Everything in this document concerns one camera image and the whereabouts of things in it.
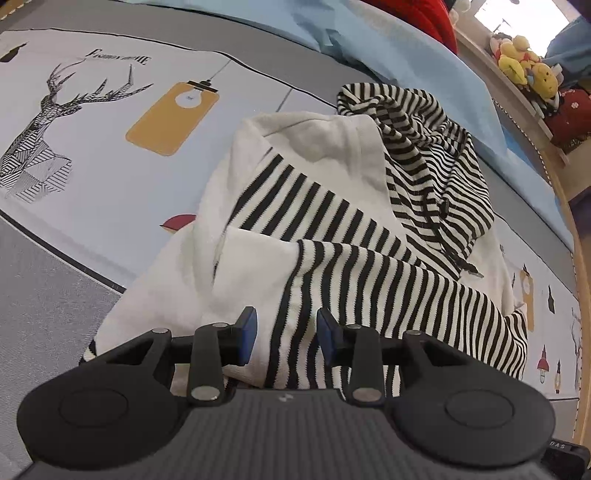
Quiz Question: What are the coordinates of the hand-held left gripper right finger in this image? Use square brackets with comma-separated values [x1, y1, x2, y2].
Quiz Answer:
[316, 307, 496, 408]

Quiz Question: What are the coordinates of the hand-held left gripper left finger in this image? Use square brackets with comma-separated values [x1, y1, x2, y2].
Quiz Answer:
[81, 305, 258, 408]

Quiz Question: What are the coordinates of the black white striped hoodie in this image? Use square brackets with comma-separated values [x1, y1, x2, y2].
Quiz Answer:
[78, 82, 529, 402]

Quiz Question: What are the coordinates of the printed grey bed sheet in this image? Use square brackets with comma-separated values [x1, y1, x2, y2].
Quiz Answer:
[0, 18, 583, 480]

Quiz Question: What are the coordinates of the wooden headboard shelf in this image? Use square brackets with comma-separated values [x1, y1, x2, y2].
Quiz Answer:
[455, 28, 591, 446]

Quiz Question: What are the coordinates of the light blue blanket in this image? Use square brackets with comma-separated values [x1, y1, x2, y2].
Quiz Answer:
[134, 0, 575, 252]

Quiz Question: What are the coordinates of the red pillow on bed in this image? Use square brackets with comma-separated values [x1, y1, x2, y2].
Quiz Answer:
[365, 0, 459, 55]

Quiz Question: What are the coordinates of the yellow plush toy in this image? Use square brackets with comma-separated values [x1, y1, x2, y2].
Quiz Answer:
[495, 37, 542, 85]
[526, 62, 562, 99]

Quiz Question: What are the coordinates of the dark red cushion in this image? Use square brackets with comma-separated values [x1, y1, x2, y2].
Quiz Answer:
[547, 90, 591, 149]

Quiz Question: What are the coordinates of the bright window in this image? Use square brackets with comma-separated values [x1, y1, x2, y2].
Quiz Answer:
[473, 0, 586, 37]

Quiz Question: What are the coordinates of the blue cloth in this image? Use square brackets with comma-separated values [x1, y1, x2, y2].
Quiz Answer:
[545, 14, 591, 62]

